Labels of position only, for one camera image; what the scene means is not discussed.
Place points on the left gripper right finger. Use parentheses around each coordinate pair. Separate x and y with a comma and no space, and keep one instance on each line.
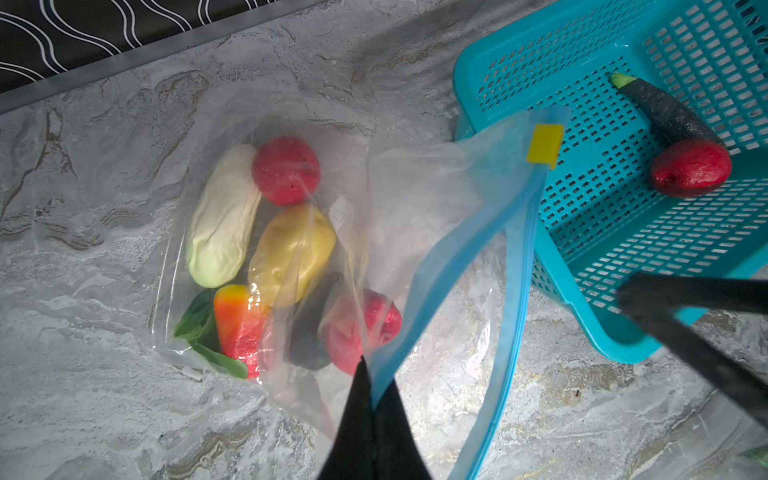
(396,454)

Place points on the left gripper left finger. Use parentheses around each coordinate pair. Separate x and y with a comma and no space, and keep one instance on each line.
(352,453)

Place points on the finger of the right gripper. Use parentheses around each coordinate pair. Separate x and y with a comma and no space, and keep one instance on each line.
(649,293)
(739,384)

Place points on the teal plastic basket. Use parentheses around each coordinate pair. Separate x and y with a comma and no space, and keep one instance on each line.
(601,220)

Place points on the red toy tomato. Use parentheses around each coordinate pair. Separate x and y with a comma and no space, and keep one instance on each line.
(286,170)
(349,328)
(690,168)

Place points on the black toy item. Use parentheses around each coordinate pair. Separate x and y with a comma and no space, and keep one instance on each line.
(673,119)

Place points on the orange red toy pepper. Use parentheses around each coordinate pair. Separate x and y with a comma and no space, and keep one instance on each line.
(240,321)

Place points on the yellow toy potato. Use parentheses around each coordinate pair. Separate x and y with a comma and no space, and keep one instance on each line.
(291,254)

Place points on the clear zip top bag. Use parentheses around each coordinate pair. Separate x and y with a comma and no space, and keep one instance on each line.
(445,230)

